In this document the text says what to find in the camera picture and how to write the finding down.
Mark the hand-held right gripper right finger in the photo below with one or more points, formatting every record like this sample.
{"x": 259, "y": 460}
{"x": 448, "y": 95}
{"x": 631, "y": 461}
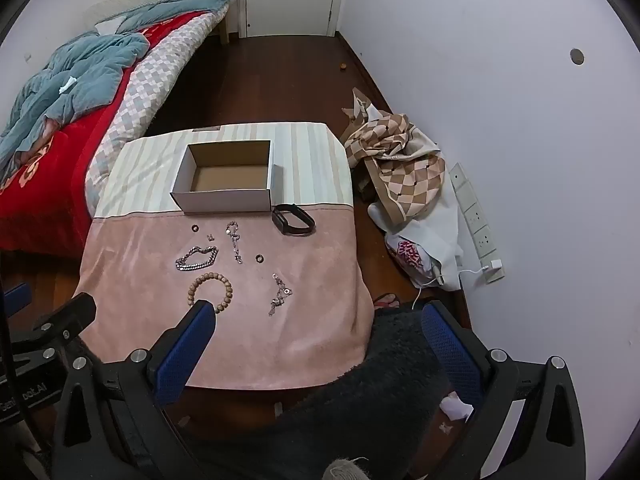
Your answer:
{"x": 450, "y": 355}

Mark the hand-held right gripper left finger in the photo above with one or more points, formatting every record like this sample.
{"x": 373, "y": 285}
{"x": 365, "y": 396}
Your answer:
{"x": 185, "y": 355}

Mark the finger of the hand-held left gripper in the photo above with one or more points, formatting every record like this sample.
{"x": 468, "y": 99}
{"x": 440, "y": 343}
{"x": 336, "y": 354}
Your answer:
{"x": 15, "y": 299}
{"x": 70, "y": 312}

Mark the cardboard box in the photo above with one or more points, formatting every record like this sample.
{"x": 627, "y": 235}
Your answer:
{"x": 225, "y": 201}

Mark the black smart band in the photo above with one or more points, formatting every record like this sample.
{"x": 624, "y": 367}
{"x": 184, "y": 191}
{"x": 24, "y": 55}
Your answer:
{"x": 281, "y": 226}

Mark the white paper scrap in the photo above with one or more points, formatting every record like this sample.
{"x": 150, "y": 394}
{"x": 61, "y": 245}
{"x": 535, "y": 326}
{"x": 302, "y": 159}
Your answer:
{"x": 457, "y": 407}

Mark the pink slipper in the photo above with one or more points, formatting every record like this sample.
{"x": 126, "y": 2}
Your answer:
{"x": 385, "y": 301}

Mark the white charger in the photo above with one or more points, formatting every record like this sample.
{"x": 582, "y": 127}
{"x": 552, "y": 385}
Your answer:
{"x": 496, "y": 270}

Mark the dark fluffy rug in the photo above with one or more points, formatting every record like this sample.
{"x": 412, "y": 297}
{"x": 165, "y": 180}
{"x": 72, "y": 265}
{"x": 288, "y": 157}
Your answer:
{"x": 350, "y": 385}

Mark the white plastic bag red print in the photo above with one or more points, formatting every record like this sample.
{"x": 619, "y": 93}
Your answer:
{"x": 410, "y": 255}

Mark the bed with red blanket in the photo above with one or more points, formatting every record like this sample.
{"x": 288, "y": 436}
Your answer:
{"x": 50, "y": 170}

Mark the white power strip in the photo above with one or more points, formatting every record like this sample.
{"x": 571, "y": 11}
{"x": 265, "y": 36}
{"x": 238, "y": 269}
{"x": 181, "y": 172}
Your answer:
{"x": 475, "y": 215}

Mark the beige checkered cloth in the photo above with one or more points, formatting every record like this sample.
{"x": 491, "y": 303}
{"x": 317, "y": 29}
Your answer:
{"x": 400, "y": 175}

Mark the white tissue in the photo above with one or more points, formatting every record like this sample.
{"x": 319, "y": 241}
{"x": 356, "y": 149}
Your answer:
{"x": 67, "y": 85}

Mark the teal quilt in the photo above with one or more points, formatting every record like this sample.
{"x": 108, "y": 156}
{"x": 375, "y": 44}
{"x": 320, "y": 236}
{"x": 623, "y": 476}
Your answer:
{"x": 85, "y": 75}

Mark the checkered grey white quilt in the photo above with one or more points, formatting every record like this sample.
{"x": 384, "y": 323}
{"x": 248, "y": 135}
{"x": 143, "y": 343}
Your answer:
{"x": 150, "y": 80}

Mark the wooden bed leg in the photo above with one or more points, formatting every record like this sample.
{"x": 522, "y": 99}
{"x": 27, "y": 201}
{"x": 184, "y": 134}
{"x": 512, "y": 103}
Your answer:
{"x": 223, "y": 25}

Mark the round grey wall cover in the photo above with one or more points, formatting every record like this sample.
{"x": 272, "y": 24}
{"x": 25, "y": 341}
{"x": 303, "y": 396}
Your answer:
{"x": 577, "y": 56}

